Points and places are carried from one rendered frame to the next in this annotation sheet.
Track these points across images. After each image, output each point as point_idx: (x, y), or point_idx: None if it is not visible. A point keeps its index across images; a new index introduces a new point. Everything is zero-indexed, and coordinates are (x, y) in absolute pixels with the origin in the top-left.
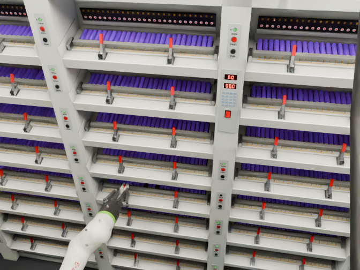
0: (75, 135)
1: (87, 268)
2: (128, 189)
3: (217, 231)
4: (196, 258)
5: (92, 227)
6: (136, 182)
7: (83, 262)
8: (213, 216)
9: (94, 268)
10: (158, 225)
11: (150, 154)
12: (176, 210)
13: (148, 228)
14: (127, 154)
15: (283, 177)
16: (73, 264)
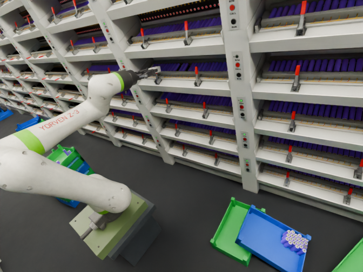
0: (100, 6)
1: (157, 157)
2: (156, 69)
3: (241, 113)
4: (228, 149)
5: (91, 78)
6: (169, 69)
7: (86, 113)
8: (234, 92)
9: (161, 157)
10: (191, 113)
11: (173, 28)
12: (197, 88)
13: (182, 115)
14: (154, 33)
15: (330, 12)
16: (72, 110)
